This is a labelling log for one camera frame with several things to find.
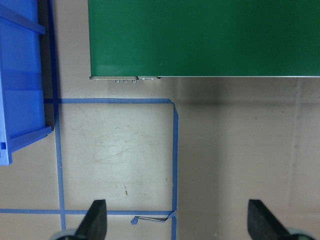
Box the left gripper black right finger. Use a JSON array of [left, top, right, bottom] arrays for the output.
[[247, 199, 291, 240]]

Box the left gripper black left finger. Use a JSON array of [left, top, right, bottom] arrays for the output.
[[74, 199, 107, 240]]

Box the blue plastic bin left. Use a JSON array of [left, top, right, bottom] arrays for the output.
[[0, 0, 52, 166]]

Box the green conveyor belt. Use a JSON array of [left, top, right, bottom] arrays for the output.
[[88, 0, 320, 77]]

